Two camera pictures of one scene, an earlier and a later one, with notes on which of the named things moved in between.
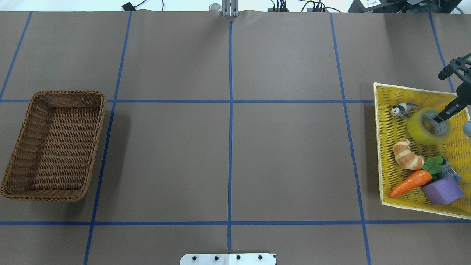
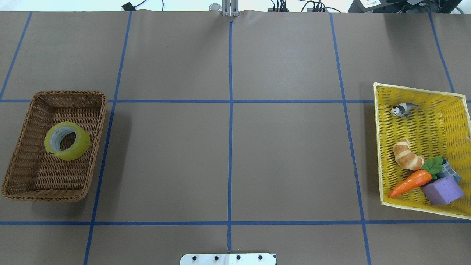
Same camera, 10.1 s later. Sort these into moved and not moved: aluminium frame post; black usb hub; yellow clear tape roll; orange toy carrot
Moved: yellow clear tape roll
Not moved: aluminium frame post; black usb hub; orange toy carrot
